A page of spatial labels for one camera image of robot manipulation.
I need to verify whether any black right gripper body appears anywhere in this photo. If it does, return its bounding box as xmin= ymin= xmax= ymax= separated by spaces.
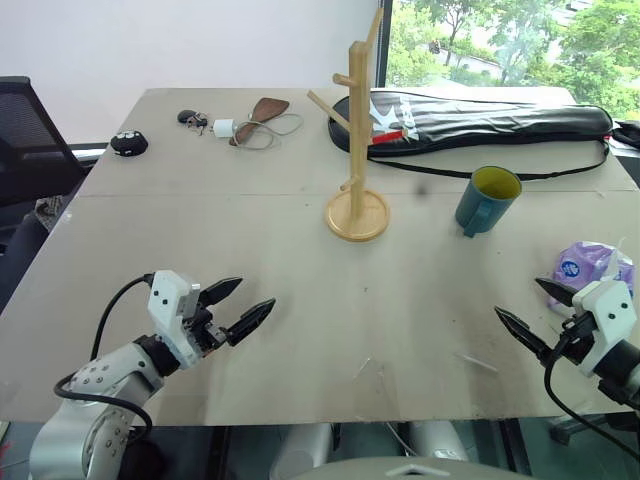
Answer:
xmin=548 ymin=312 xmax=599 ymax=367

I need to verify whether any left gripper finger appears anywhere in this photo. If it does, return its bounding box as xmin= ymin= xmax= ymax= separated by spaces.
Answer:
xmin=224 ymin=298 xmax=278 ymax=348
xmin=199 ymin=277 xmax=245 ymax=307

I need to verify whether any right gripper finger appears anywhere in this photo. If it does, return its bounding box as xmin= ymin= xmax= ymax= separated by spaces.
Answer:
xmin=493 ymin=306 xmax=557 ymax=365
xmin=534 ymin=277 xmax=577 ymax=309

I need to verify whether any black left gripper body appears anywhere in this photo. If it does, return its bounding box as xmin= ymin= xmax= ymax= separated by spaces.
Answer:
xmin=187 ymin=301 xmax=235 ymax=358

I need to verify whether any teal mug yellow interior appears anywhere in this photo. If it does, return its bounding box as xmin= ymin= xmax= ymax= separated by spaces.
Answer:
xmin=454 ymin=165 xmax=524 ymax=239

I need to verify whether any wooden mug tree stand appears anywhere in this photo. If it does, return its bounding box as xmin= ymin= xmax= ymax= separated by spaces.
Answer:
xmin=306 ymin=7 xmax=392 ymax=244

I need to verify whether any purple tissue pack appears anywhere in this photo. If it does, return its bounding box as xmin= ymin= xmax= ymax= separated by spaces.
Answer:
xmin=545 ymin=238 xmax=638 ymax=314

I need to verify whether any silver robot leg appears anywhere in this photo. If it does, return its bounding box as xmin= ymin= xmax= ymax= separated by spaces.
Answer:
xmin=270 ymin=423 xmax=333 ymax=480
xmin=408 ymin=420 xmax=471 ymax=464

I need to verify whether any black round device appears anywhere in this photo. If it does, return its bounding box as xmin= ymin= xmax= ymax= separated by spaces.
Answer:
xmin=109 ymin=129 xmax=150 ymax=158

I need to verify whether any black key fob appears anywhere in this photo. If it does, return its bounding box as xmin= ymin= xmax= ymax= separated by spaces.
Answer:
xmin=175 ymin=108 xmax=209 ymax=133

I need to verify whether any black racket bag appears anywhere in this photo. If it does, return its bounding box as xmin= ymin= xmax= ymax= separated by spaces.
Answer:
xmin=326 ymin=89 xmax=616 ymax=183

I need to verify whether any grey robot torso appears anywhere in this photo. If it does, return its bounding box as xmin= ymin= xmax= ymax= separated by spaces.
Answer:
xmin=319 ymin=452 xmax=516 ymax=480

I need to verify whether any brown leather pouch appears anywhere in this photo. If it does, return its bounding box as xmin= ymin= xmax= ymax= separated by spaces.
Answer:
xmin=228 ymin=96 xmax=291 ymax=147

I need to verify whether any patterned cloth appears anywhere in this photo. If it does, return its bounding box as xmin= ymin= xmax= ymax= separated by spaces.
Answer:
xmin=32 ymin=195 xmax=66 ymax=232

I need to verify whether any black office chair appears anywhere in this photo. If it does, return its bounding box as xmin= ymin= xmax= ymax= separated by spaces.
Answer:
xmin=0 ymin=75 xmax=89 ymax=312

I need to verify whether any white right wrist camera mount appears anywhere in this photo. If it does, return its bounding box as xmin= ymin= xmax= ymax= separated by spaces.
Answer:
xmin=571 ymin=279 xmax=639 ymax=379

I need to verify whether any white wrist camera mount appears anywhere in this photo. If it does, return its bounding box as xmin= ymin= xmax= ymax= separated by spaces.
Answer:
xmin=147 ymin=270 xmax=206 ymax=371
xmin=571 ymin=279 xmax=639 ymax=379

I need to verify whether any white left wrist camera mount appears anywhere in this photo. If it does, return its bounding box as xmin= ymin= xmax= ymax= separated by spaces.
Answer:
xmin=147 ymin=270 xmax=206 ymax=371

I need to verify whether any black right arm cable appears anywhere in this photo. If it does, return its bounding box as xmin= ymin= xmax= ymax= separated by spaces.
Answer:
xmin=543 ymin=319 xmax=640 ymax=452

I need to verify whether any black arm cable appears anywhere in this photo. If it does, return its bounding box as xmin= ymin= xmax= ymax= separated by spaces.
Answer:
xmin=53 ymin=273 xmax=154 ymax=444
xmin=543 ymin=319 xmax=640 ymax=452

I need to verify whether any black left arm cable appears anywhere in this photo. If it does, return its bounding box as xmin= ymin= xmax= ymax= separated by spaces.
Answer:
xmin=53 ymin=273 xmax=154 ymax=444

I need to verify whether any grey charger cable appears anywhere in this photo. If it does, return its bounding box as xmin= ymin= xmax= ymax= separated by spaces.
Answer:
xmin=228 ymin=112 xmax=306 ymax=151

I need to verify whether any black window frame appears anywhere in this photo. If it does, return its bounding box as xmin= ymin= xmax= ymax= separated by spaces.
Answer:
xmin=377 ymin=0 xmax=395 ymax=90

